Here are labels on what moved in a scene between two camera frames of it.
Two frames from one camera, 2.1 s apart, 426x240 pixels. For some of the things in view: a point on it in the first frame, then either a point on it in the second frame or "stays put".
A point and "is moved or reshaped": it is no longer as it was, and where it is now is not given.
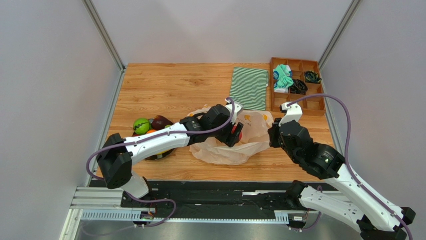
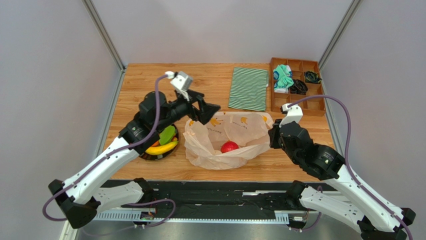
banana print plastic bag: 256,131 is moved or reshaped
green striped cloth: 248,87 stays put
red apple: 240,135 to 228,146
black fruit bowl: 158,157 stays put
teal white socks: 282,78 stays put
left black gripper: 235,137 to 206,110
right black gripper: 275,136 stays put
